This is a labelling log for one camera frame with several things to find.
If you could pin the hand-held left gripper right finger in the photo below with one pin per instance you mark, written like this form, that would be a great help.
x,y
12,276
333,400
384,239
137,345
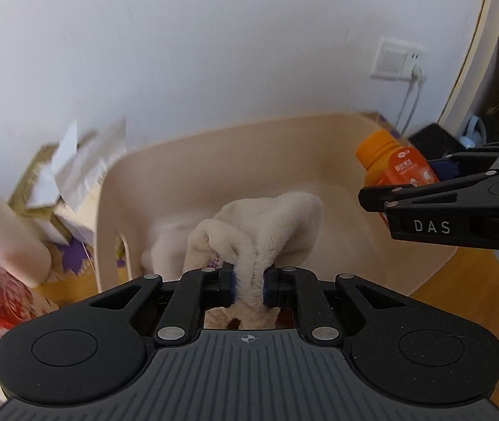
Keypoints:
x,y
267,287

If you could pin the orange juice bottle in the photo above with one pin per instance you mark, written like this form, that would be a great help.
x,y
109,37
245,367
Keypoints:
x,y
389,162

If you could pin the black printed pad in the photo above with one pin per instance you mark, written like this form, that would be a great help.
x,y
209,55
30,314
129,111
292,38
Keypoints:
x,y
433,140

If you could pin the white soft tissue pack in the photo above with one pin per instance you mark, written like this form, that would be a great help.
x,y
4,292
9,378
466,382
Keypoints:
x,y
87,171

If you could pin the gold tissue box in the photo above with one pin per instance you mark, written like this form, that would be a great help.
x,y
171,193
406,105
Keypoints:
x,y
34,175

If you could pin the white wall socket plate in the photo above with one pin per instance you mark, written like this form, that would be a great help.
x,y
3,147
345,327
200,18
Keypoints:
x,y
396,59

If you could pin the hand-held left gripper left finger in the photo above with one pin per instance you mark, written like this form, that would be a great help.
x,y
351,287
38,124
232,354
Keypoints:
x,y
228,286

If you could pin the beige plastic storage bin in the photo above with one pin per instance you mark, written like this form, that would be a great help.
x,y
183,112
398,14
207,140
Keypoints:
x,y
275,153

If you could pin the white shelf unit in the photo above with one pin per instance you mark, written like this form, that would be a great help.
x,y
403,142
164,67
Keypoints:
x,y
495,8

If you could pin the wooden desktop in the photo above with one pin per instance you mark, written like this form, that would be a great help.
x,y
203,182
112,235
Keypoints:
x,y
473,280

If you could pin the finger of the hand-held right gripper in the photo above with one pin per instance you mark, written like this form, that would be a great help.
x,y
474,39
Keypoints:
x,y
429,193
444,167

